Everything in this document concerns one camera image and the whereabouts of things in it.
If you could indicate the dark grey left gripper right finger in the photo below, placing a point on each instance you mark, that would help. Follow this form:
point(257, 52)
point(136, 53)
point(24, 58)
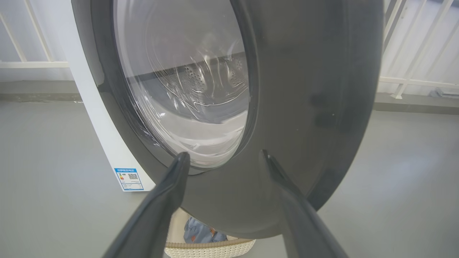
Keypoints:
point(304, 225)

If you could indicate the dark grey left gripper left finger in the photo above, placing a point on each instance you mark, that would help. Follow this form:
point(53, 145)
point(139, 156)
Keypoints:
point(157, 215)

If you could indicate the blue cartoon print clothing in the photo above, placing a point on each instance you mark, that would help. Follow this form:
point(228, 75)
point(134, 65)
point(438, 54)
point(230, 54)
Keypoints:
point(200, 233)

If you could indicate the dark grey glass washer door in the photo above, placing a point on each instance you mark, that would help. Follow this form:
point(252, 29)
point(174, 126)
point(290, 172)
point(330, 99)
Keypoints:
point(304, 89)

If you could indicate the cream plastic laundry basket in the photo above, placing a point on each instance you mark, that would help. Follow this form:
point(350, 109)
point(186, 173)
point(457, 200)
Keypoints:
point(211, 250)

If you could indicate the white washing machine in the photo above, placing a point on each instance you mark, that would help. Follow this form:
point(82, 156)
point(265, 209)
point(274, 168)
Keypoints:
point(104, 136)

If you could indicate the blue energy label sticker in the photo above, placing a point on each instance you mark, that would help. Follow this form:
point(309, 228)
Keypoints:
point(129, 179)

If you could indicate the white metal railing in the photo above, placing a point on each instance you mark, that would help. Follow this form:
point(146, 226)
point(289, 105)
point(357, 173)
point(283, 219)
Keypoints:
point(32, 64)
point(412, 81)

